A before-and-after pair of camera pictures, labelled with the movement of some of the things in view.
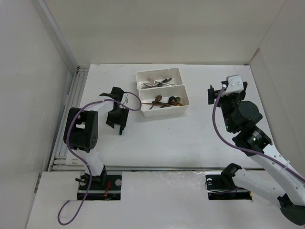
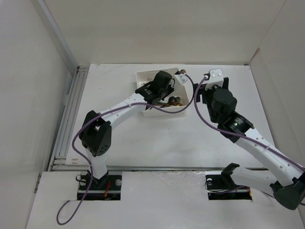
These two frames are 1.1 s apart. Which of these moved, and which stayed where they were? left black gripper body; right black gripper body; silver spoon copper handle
Moved: right black gripper body; left black gripper body
Stayed: silver spoon copper handle
